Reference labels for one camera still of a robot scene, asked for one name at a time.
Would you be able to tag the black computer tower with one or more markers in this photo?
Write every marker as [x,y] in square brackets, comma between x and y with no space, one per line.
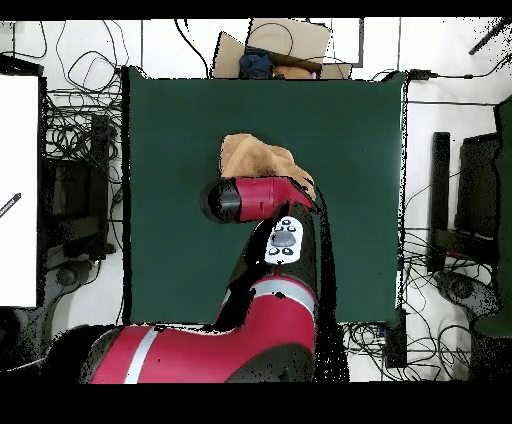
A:
[80,200]

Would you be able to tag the orange cloth item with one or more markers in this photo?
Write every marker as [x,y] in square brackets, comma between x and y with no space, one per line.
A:
[292,72]

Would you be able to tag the cardboard box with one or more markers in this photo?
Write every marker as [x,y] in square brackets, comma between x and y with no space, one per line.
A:
[304,40]

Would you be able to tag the white board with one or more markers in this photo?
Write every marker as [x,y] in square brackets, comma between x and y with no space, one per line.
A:
[18,180]

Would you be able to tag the peach terry towel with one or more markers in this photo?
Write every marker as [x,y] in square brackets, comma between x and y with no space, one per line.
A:
[252,160]

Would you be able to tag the dark green table cloth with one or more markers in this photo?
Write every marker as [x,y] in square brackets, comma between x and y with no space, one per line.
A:
[180,160]

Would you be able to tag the black marker pen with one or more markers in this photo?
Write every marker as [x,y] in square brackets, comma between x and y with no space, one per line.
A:
[11,204]

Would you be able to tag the black upright bar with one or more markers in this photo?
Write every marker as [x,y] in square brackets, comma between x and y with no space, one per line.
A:
[439,192]

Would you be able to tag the black rod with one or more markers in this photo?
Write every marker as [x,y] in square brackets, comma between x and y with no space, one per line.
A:
[490,36]

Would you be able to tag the dark blue garment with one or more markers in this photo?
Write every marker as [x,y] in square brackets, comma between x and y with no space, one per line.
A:
[256,64]

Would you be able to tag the black power adapter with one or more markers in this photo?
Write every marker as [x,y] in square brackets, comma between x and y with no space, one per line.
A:
[420,74]

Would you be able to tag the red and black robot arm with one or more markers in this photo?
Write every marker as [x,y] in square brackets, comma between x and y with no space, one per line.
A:
[260,196]

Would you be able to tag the black monitor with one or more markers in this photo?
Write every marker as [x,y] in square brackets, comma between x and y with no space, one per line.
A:
[478,188]

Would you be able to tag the black power strip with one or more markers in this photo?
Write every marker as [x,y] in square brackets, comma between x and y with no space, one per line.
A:
[396,340]

